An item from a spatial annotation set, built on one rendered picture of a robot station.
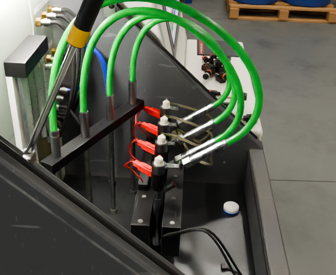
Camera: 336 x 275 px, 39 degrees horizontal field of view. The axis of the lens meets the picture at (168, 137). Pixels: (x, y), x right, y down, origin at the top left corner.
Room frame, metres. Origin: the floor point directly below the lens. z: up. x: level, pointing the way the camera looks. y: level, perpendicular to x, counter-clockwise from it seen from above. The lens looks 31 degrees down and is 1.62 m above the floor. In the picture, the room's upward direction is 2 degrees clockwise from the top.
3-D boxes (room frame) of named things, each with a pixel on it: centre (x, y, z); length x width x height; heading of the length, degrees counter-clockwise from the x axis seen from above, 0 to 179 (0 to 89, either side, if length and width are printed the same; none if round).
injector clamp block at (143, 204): (0.88, 0.01, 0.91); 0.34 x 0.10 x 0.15; 178
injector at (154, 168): (0.76, 0.01, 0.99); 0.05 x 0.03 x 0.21; 88
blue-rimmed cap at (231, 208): (0.95, -0.17, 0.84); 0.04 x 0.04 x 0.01
